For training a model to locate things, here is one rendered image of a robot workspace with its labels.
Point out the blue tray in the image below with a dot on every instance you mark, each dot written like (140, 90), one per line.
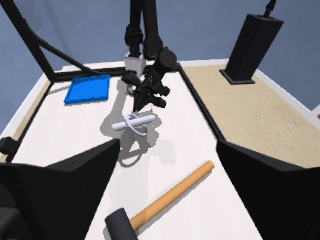
(87, 87)

